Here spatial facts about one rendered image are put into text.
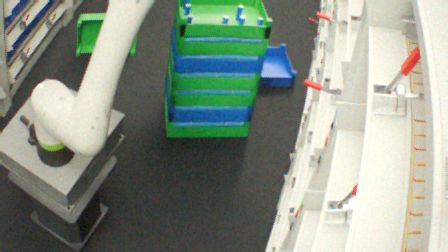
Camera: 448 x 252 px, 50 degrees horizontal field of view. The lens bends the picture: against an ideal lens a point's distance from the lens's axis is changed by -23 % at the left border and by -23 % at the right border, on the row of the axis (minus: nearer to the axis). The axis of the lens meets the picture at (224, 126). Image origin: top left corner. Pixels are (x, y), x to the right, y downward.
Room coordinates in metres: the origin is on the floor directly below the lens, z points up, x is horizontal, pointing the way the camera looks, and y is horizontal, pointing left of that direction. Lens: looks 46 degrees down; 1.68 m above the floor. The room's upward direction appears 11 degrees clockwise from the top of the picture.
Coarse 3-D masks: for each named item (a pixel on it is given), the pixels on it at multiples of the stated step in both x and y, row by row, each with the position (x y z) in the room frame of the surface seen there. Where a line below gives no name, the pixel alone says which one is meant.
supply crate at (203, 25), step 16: (192, 0) 1.73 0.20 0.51; (208, 0) 1.74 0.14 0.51; (224, 0) 1.76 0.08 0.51; (240, 0) 1.78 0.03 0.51; (256, 0) 1.78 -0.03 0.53; (208, 16) 1.67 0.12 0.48; (256, 16) 1.73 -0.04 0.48; (192, 32) 1.54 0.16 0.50; (208, 32) 1.55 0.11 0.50; (224, 32) 1.56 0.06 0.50; (240, 32) 1.58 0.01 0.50; (256, 32) 1.59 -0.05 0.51
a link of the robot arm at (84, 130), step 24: (120, 0) 1.09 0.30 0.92; (144, 0) 1.11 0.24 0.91; (120, 24) 1.07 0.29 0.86; (96, 48) 1.05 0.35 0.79; (120, 48) 1.05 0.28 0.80; (96, 72) 1.01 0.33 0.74; (120, 72) 1.04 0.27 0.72; (96, 96) 0.98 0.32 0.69; (72, 120) 0.95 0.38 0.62; (96, 120) 0.95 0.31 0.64; (72, 144) 0.91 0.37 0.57; (96, 144) 0.93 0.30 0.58
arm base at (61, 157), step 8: (24, 120) 1.09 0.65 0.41; (32, 120) 1.09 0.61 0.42; (32, 128) 1.05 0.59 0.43; (32, 136) 1.04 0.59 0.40; (32, 144) 1.02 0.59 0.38; (40, 152) 0.98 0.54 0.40; (48, 152) 0.98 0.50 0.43; (56, 152) 0.98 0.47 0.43; (64, 152) 1.00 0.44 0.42; (72, 152) 1.03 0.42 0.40; (40, 160) 0.98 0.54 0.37; (48, 160) 0.97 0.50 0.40; (56, 160) 0.98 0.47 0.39; (64, 160) 0.99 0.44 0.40
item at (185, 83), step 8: (176, 72) 1.53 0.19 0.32; (176, 80) 1.53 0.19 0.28; (184, 80) 1.54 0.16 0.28; (192, 80) 1.54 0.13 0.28; (200, 80) 1.55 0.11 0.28; (208, 80) 1.56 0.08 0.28; (216, 80) 1.56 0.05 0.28; (224, 80) 1.57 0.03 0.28; (232, 80) 1.58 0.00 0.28; (240, 80) 1.59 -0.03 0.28; (248, 80) 1.59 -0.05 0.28; (256, 80) 1.60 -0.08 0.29; (176, 88) 1.53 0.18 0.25; (184, 88) 1.54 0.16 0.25; (192, 88) 1.54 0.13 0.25; (200, 88) 1.55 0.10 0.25; (208, 88) 1.56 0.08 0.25; (216, 88) 1.57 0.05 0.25; (224, 88) 1.57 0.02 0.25; (232, 88) 1.58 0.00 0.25; (240, 88) 1.59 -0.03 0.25; (248, 88) 1.60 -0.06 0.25; (256, 88) 1.60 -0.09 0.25
